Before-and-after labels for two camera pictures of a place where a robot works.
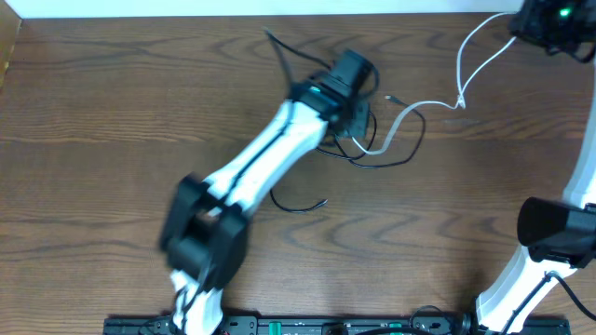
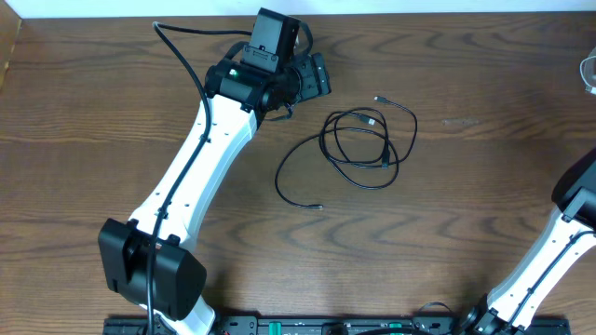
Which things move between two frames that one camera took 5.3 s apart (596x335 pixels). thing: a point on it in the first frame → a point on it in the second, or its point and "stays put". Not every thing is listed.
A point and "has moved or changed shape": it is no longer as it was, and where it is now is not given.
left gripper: x=362 y=129 → x=317 y=80
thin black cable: x=295 y=211 has moved or changed shape
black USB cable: x=344 y=156 has moved or changed shape
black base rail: x=331 y=326 stays put
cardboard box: x=9 y=28 stays put
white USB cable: x=458 y=103 → x=589 y=88
